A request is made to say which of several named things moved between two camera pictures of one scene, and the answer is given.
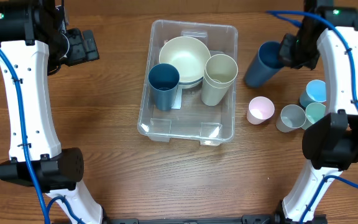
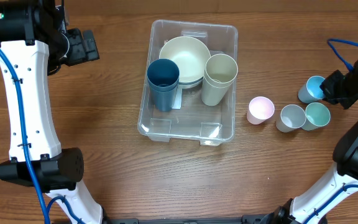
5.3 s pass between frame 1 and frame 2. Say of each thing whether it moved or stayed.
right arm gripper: moved
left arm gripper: stayed
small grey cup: stayed
